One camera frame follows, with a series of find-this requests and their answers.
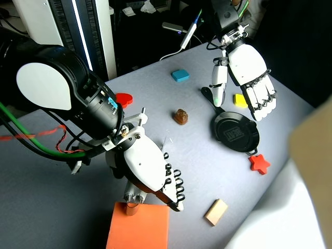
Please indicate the brown lumpy object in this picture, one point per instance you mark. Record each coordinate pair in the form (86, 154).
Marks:
(180, 117)

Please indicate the red star block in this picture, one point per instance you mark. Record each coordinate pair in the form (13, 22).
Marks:
(259, 164)

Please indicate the large orange block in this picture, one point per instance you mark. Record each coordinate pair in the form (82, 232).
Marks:
(140, 228)

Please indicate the plain wooden block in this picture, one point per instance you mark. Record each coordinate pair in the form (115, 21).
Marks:
(215, 212)

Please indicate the blurred white sheet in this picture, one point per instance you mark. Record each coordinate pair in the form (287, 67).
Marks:
(280, 212)

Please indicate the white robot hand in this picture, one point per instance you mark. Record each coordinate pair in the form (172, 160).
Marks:
(145, 166)
(247, 64)

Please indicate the grey metal device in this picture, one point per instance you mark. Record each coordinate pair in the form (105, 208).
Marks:
(172, 26)

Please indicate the grey table cloth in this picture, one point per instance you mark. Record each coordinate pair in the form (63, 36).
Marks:
(52, 207)

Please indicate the blurred beige board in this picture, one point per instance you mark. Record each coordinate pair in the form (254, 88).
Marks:
(313, 155)

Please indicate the silver metal tongs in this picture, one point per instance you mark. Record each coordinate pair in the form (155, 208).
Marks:
(132, 207)

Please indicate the crumpled white paper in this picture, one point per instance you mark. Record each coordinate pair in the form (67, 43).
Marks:
(148, 7)

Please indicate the black frying pan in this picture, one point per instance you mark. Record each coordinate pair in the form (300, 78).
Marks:
(236, 133)

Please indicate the yellow block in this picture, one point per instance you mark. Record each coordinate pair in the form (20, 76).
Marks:
(239, 100)

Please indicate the small white paper slip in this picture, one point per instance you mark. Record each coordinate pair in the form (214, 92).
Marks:
(129, 11)

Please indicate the red heart block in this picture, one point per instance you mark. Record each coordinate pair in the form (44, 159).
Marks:
(126, 99)

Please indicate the blue rounded block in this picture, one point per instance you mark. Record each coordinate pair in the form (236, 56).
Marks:
(180, 75)

